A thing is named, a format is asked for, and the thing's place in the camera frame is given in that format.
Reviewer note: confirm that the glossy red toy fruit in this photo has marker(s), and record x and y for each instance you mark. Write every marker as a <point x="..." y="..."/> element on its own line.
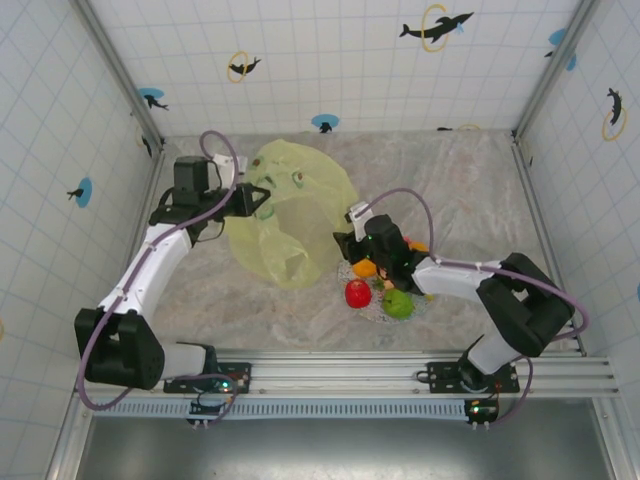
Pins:
<point x="358" y="295"/>

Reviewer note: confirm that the pale orange toy fruit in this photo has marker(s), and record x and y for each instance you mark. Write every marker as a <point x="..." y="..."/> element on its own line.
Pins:
<point x="365" y="270"/>

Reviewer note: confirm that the aluminium frame post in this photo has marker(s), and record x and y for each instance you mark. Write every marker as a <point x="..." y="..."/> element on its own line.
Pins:
<point x="117" y="70"/>
<point x="555" y="70"/>

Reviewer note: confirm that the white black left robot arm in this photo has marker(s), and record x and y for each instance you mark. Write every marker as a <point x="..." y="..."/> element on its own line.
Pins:
<point x="165" y="260"/>

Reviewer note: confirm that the aluminium side rail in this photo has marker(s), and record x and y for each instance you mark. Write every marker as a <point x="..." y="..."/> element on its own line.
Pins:
<point x="155" y="170"/>
<point x="545" y="240"/>

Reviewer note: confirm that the aluminium mounting rail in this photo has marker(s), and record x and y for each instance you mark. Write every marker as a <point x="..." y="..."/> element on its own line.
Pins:
<point x="340" y="372"/>

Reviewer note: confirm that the pink toy strawberry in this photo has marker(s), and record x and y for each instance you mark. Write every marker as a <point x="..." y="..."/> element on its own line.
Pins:
<point x="385" y="279"/>

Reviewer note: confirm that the grey metal panel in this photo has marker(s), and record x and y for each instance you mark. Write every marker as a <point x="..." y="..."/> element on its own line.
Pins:
<point x="350" y="450"/>

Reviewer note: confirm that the bright green toy fruit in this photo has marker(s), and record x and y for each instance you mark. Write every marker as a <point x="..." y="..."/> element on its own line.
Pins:
<point x="397" y="305"/>

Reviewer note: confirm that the colourful patterned plate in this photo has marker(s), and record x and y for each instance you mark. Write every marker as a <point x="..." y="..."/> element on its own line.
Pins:
<point x="375" y="313"/>

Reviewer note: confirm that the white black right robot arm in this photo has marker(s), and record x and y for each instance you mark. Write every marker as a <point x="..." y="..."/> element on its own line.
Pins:
<point x="450" y="280"/>

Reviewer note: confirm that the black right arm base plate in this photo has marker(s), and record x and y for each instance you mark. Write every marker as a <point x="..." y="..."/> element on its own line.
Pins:
<point x="440" y="375"/>

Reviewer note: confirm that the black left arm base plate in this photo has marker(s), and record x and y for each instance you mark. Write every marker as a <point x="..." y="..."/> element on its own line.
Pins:
<point x="242" y="380"/>

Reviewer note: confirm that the yellow-green plastic bag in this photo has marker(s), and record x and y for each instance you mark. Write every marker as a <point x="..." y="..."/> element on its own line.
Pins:
<point x="300" y="220"/>

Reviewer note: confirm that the smooth orange toy fruit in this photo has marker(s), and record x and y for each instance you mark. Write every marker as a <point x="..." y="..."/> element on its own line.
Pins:
<point x="419" y="246"/>

